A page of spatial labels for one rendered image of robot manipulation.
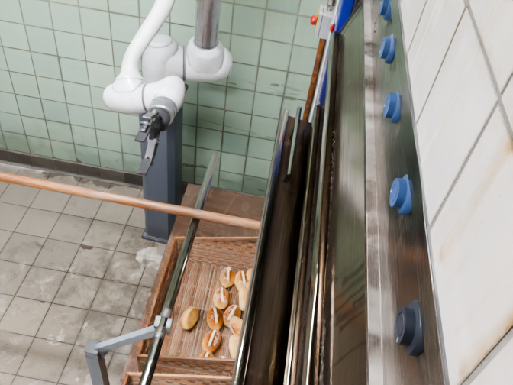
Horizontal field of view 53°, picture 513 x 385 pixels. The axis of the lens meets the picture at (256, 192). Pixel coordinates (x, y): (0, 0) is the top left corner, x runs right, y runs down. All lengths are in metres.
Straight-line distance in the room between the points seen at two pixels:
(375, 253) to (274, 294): 0.57
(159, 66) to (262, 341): 1.47
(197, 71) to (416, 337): 1.99
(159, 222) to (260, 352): 1.93
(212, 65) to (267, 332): 1.42
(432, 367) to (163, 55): 2.03
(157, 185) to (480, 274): 2.49
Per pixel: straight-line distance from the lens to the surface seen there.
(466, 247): 0.40
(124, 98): 1.89
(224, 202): 2.56
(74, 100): 3.18
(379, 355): 0.63
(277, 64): 2.70
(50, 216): 3.34
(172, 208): 1.67
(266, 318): 1.21
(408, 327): 0.48
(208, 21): 2.20
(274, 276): 1.27
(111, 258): 3.08
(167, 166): 2.67
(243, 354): 1.13
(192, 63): 2.34
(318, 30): 2.20
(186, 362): 1.88
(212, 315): 2.09
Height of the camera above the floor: 2.43
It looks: 45 degrees down
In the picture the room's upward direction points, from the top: 9 degrees clockwise
